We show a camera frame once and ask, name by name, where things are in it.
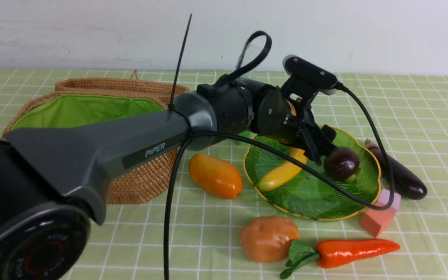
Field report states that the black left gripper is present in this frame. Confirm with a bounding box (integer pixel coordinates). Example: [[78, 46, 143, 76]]
[[257, 87, 338, 166]]

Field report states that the purple toy mangosteen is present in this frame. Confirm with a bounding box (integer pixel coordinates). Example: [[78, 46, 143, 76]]
[[323, 147, 360, 182]]

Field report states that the yellow toy banana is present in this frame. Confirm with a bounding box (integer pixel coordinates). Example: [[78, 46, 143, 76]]
[[256, 148, 308, 191]]

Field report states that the purple toy eggplant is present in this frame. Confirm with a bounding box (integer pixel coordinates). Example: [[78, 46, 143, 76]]
[[364, 139, 428, 200]]

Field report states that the orange toy mango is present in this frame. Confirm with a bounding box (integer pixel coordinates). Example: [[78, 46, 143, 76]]
[[188, 154, 243, 200]]

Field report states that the orange toy carrot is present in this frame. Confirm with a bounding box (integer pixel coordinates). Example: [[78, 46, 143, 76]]
[[279, 238, 401, 280]]

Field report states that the brown toy potato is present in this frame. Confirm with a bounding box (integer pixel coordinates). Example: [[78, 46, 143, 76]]
[[240, 216, 300, 263]]

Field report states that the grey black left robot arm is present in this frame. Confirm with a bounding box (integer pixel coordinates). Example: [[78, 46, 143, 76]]
[[0, 75, 336, 280]]

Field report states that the green foam cube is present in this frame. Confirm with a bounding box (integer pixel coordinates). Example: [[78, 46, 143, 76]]
[[232, 131, 251, 146]]

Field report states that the lilac foam block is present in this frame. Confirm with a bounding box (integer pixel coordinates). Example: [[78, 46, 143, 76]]
[[377, 189, 402, 214]]

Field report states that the pink foam block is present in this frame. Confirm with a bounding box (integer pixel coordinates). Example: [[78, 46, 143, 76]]
[[359, 209, 395, 238]]

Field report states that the woven rattan basket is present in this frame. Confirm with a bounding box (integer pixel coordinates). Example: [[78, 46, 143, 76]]
[[3, 73, 190, 204]]

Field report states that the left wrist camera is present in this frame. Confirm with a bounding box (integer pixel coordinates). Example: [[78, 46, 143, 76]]
[[281, 55, 338, 110]]

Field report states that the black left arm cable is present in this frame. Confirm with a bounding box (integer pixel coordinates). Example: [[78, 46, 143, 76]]
[[163, 31, 396, 280]]

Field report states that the black cable tie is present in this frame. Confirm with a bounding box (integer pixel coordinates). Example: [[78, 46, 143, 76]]
[[168, 14, 193, 110]]

